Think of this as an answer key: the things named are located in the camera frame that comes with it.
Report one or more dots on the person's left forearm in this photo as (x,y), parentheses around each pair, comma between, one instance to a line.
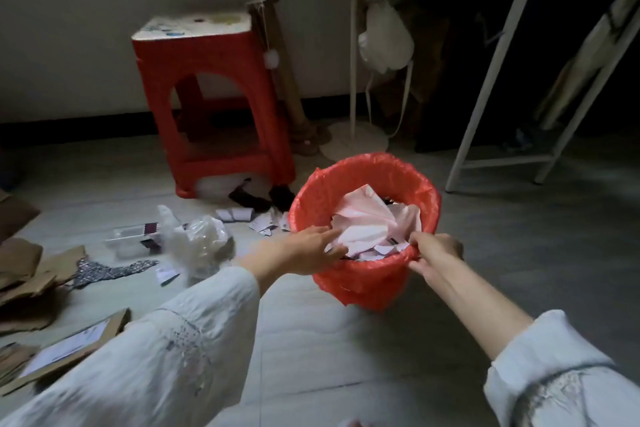
(257,266)

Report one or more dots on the paint-stained white board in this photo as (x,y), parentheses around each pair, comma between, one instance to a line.
(195,24)

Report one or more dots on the torn cardboard pieces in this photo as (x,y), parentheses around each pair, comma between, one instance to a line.
(20,261)

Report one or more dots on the white right sleeve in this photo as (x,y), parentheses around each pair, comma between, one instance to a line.
(550,371)

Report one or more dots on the black white patterned cloth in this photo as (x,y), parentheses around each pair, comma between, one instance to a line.
(100,271)

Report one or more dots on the red plastic stool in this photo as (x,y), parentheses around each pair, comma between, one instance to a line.
(225,51)

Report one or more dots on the white round fan base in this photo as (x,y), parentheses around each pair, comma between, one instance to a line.
(355,144)

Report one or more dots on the clear plastic bag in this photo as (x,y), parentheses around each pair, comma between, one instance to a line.
(200,241)

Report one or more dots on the beige leaning roll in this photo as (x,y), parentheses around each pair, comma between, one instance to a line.
(590,51)

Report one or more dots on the red-lined waste basket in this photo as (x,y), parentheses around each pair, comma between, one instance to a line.
(325,191)

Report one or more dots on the white left sleeve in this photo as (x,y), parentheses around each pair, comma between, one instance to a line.
(150,356)

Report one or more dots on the small white paper scrap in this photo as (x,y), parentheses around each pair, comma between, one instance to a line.
(167,275)

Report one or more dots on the white sleeve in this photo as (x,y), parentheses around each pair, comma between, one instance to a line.
(550,371)
(150,356)

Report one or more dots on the small teal object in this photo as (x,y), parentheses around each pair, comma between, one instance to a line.
(520,140)

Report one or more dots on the person's left hand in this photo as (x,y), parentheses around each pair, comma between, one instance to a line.
(305,254)

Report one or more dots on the clear plastic box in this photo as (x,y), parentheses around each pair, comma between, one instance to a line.
(130,234)

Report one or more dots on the white fan pole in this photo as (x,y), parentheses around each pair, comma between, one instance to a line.
(353,66)

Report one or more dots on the person's right hand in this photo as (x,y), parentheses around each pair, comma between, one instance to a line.
(437,254)

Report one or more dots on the person's right forearm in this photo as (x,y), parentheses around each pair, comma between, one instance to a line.
(480,306)

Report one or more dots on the black mesh piece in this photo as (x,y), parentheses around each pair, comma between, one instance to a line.
(247,199)
(282,195)

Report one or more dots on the person's right foot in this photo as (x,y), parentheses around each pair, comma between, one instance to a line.
(355,424)

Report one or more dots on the brown labelled cardboard mailer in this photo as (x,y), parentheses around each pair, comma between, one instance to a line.
(117,321)

